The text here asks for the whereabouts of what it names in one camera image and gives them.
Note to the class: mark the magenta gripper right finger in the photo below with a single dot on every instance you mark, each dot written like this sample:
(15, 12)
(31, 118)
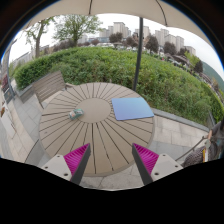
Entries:
(152, 166)

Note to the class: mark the dark parasol pole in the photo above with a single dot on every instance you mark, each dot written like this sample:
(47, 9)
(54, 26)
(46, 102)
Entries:
(139, 53)

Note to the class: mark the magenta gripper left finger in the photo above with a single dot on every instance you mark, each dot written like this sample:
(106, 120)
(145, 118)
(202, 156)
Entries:
(70, 167)

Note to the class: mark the round wooden slatted table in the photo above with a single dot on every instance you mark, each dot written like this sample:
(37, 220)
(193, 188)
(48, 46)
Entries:
(110, 140)

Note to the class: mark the wooden slatted bench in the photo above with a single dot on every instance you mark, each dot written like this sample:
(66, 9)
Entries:
(49, 85)

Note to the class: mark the green hedge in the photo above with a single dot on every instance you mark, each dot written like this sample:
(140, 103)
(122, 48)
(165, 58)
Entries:
(163, 85)

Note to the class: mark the beige parasol canopy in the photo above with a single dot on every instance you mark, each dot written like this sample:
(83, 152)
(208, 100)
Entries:
(156, 10)

